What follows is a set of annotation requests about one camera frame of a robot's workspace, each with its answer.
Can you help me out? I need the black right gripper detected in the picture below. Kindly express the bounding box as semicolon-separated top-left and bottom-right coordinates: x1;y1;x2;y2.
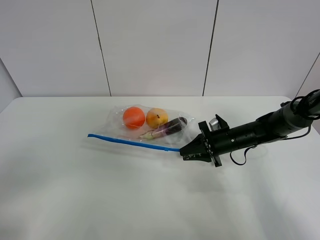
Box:
179;121;233;167

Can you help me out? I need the clear zip bag blue seal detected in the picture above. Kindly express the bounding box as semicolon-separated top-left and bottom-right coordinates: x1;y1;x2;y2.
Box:
87;105;198;152

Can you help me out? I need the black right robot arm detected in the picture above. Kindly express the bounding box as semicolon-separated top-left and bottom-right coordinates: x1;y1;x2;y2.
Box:
179;89;320;167

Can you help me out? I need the purple eggplant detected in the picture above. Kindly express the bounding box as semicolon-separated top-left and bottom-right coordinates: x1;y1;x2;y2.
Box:
139;117;188;140

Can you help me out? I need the yellow pear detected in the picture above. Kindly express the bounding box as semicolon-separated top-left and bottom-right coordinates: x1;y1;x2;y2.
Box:
146;108;169;129

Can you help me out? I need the orange fruit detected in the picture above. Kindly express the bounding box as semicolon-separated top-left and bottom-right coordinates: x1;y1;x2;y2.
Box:
122;106;146;130

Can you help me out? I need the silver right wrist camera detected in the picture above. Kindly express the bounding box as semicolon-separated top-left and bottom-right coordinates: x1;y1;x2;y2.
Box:
209;114;230;132

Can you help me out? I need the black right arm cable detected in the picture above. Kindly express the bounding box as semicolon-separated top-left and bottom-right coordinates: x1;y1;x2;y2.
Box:
229;96;320;166

